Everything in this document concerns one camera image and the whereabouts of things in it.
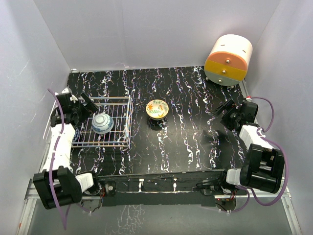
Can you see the round pastel drawer cabinet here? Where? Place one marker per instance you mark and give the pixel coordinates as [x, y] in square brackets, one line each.
[228, 61]

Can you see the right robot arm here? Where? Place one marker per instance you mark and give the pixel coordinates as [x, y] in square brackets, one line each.
[264, 169]

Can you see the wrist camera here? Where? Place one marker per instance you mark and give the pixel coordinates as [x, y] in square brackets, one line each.
[67, 95]
[249, 98]

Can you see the yellow floral bowl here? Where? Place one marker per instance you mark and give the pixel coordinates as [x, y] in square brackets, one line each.
[157, 109]

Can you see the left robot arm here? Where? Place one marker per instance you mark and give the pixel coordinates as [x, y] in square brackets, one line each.
[56, 177]

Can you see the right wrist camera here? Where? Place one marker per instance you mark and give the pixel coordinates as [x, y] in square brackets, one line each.
[249, 98]

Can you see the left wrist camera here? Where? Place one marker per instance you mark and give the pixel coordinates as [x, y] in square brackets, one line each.
[67, 95]

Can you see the blue floral bowl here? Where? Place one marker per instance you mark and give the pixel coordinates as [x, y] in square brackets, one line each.
[102, 123]

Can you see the red patterned bowl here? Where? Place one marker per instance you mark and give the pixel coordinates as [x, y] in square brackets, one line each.
[76, 135]

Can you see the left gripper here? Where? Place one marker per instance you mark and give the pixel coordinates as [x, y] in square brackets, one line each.
[87, 113]

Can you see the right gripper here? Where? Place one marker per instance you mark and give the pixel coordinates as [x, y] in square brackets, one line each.
[225, 121]

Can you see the aluminium frame rail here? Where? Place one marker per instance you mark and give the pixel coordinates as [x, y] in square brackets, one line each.
[30, 201]

